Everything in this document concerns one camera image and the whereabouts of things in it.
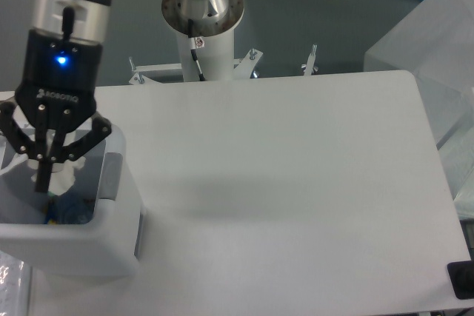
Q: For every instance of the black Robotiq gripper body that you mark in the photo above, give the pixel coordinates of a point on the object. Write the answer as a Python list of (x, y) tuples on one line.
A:
[(58, 75)]

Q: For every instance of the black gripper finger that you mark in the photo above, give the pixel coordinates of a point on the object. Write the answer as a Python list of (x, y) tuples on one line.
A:
[(24, 145), (59, 153)]

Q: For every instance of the clear blue plastic bottle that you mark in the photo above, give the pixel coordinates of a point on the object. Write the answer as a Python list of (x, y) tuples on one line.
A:
[(71, 208)]

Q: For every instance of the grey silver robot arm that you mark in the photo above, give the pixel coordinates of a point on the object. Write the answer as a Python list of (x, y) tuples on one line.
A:
[(83, 20)]

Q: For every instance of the white trash can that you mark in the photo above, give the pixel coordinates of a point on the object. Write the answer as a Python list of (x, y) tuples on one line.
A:
[(108, 245)]

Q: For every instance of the blue yellow snack bag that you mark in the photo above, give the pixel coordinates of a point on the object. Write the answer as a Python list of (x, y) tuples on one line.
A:
[(50, 212)]

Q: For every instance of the clear plastic bag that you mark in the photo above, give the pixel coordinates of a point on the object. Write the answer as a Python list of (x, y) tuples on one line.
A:
[(15, 285)]

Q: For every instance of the silver wing bolt clamp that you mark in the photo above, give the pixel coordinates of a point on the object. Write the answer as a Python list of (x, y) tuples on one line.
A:
[(309, 67)]

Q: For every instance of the translucent plastic storage box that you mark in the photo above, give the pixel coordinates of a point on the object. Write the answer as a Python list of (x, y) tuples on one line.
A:
[(434, 42)]

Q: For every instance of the black device at table edge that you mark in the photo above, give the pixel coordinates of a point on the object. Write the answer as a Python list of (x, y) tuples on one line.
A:
[(461, 276)]

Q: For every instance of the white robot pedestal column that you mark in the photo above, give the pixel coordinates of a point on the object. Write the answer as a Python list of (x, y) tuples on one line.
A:
[(207, 53)]

